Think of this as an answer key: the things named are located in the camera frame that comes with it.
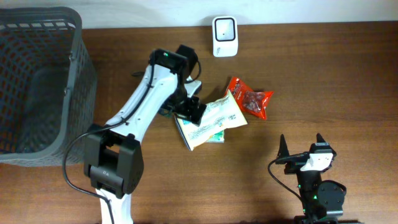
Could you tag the yellow snack bag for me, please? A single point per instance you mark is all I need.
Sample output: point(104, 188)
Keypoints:
point(219, 115)

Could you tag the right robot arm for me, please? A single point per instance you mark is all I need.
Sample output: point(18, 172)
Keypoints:
point(322, 200)

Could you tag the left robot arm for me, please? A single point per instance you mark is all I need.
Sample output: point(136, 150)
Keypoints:
point(113, 158)

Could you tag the dark grey plastic basket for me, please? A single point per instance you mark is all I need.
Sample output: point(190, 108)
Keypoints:
point(48, 86)

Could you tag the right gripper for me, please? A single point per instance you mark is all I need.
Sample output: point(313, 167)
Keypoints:
point(283, 151)

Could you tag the red candy bag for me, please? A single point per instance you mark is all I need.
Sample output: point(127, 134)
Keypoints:
point(248, 100)

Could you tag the white barcode scanner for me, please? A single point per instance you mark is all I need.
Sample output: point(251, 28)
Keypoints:
point(225, 36)

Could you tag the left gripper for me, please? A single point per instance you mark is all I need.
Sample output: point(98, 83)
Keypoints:
point(193, 111)

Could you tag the teal tissue pack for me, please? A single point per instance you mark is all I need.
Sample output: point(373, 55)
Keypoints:
point(216, 138)

